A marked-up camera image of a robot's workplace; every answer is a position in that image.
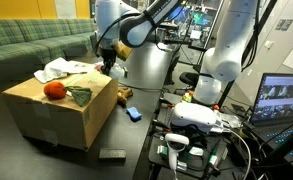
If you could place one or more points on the green plush leaf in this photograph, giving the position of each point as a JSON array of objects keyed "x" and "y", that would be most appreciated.
[{"x": 80, "y": 94}]

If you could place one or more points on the red orange plush ball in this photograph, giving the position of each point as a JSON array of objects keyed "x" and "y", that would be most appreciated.
[{"x": 54, "y": 90}]

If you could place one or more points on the large cardboard box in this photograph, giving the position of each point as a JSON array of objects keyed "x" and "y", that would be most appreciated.
[{"x": 63, "y": 121}]

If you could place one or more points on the white red cloth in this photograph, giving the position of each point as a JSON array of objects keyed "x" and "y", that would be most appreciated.
[{"x": 115, "y": 72}]

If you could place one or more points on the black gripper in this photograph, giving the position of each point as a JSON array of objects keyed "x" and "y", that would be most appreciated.
[{"x": 109, "y": 59}]

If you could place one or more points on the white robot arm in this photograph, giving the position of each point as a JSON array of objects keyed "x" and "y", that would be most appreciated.
[{"x": 118, "y": 22}]

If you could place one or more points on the small black remote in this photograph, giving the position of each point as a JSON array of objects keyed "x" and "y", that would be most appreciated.
[{"x": 125, "y": 72}]

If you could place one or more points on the white cloth towel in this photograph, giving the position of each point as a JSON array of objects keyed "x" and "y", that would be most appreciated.
[{"x": 60, "y": 68}]

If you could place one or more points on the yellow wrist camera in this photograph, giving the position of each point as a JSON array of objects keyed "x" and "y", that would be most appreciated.
[{"x": 123, "y": 51}]

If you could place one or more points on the white VR headset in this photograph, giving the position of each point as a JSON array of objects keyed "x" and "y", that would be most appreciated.
[{"x": 202, "y": 117}]

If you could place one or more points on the brown plush toy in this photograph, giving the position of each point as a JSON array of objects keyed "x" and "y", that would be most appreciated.
[{"x": 122, "y": 95}]

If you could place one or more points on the black rectangular block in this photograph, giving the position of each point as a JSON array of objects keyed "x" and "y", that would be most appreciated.
[{"x": 112, "y": 154}]

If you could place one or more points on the open laptop computer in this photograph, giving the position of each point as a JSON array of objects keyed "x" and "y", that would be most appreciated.
[{"x": 271, "y": 118}]

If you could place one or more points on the white VR controller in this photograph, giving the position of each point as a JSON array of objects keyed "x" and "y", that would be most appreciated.
[{"x": 176, "y": 143}]

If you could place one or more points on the green plaid sofa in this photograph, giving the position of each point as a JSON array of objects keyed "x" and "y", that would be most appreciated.
[{"x": 39, "y": 39}]

